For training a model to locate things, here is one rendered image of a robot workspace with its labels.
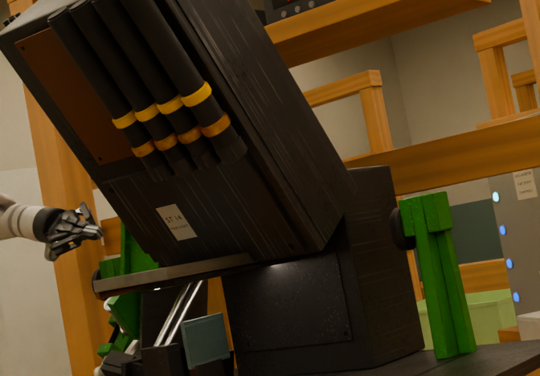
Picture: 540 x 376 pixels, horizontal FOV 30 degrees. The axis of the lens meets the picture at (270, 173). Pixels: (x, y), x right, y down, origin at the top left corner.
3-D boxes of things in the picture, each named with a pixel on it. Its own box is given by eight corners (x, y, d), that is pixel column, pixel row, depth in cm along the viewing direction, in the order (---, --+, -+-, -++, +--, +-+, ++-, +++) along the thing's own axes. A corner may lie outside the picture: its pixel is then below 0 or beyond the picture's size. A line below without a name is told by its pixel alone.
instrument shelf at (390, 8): (427, -9, 168) (423, -32, 168) (72, 113, 222) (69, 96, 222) (492, 3, 187) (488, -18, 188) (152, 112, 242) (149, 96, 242)
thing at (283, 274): (373, 369, 168) (334, 169, 170) (235, 381, 186) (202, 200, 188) (426, 348, 182) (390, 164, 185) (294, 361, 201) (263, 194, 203)
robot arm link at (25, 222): (78, 230, 214) (59, 227, 218) (49, 196, 207) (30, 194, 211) (55, 264, 209) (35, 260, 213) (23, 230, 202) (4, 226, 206)
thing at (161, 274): (168, 288, 148) (165, 267, 148) (95, 300, 158) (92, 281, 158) (319, 255, 179) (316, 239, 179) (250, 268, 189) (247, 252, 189)
